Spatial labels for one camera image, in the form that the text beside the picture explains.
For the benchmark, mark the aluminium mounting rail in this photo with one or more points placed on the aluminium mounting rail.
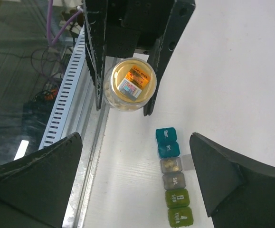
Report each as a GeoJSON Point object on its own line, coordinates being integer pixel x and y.
{"type": "Point", "coordinates": [90, 123]}

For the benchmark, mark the green pill box SUN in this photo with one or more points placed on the green pill box SUN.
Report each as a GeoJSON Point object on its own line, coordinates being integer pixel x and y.
{"type": "Point", "coordinates": [177, 198]}

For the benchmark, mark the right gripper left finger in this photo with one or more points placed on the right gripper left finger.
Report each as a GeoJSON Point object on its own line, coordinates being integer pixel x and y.
{"type": "Point", "coordinates": [35, 189]}

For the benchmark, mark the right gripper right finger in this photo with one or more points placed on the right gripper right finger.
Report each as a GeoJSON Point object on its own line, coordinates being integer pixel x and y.
{"type": "Point", "coordinates": [237, 191]}

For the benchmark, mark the grey slotted cable duct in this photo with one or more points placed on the grey slotted cable duct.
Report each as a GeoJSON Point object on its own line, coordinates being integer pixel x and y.
{"type": "Point", "coordinates": [61, 108]}

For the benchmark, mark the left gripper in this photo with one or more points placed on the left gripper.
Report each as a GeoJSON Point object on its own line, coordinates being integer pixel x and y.
{"type": "Point", "coordinates": [120, 28]}

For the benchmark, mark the teal pill box FRI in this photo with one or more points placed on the teal pill box FRI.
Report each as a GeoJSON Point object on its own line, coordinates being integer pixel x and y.
{"type": "Point", "coordinates": [168, 150]}

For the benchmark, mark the green pill box THUR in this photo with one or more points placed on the green pill box THUR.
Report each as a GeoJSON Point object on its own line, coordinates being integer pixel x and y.
{"type": "Point", "coordinates": [180, 217]}

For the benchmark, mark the clear pill jar gold lid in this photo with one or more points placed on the clear pill jar gold lid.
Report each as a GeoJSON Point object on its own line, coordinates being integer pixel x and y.
{"type": "Point", "coordinates": [129, 84]}

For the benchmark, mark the clear pill box SAT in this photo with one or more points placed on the clear pill box SAT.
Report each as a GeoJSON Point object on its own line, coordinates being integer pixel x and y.
{"type": "Point", "coordinates": [174, 180]}

